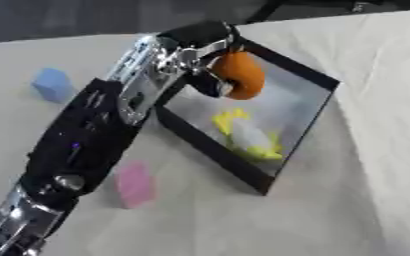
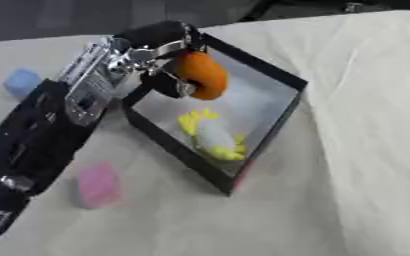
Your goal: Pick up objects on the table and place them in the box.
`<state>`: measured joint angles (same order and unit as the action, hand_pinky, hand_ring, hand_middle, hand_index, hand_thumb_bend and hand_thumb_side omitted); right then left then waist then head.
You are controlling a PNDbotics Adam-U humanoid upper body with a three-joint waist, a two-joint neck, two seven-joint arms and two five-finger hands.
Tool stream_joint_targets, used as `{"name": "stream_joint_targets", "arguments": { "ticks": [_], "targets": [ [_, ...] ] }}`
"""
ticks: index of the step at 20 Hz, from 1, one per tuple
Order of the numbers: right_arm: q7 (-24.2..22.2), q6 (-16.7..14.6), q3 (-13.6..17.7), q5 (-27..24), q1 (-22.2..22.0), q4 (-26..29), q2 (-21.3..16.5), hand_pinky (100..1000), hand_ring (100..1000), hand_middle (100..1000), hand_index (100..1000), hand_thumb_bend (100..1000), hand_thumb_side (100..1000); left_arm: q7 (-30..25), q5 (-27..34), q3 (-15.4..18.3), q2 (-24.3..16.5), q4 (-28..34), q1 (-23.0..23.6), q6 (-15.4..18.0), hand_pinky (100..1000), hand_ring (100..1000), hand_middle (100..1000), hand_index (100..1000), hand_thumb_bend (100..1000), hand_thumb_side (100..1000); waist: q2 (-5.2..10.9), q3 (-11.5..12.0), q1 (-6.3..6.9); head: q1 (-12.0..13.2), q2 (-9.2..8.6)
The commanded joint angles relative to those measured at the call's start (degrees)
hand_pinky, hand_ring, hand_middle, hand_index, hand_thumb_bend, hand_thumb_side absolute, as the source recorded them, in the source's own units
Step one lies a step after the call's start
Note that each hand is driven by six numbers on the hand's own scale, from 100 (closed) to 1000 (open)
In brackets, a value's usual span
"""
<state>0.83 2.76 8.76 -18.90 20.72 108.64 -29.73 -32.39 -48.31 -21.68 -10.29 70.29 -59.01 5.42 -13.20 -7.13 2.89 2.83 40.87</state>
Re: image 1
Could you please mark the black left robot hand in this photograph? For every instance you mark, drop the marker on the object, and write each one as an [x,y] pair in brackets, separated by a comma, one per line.
[198,35]

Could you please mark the orange toy fruit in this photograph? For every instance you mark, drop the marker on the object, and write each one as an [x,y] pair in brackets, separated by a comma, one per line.
[240,75]

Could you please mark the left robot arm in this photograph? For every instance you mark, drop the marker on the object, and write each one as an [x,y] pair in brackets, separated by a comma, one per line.
[86,133]

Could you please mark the black box with white inside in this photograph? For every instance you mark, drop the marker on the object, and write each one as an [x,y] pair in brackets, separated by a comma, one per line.
[255,133]

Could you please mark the yellow and white soft toy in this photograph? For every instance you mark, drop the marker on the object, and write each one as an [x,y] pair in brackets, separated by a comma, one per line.
[249,136]

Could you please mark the blue block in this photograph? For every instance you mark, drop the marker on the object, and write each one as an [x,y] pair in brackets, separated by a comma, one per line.
[53,83]

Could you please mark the pink block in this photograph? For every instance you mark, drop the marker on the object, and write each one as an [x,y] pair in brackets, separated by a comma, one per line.
[134,184]

